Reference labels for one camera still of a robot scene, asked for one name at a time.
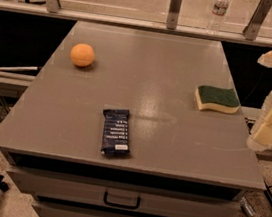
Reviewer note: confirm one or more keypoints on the metal can on floor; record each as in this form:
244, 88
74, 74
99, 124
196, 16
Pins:
246, 207

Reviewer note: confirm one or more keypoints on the right metal railing post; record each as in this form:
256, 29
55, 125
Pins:
252, 29

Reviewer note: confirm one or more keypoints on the silver rod at left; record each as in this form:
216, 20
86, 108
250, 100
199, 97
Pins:
22, 68

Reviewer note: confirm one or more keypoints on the dark blue snack bar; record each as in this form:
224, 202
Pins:
115, 141

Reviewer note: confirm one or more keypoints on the clear plastic water bottle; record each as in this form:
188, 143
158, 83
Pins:
220, 7

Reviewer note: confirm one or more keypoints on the black drawer handle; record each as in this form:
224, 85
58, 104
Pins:
113, 200

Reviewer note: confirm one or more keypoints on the yellow green sponge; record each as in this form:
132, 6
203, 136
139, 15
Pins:
216, 99

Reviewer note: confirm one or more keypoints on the orange fruit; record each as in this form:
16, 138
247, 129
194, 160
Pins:
82, 55

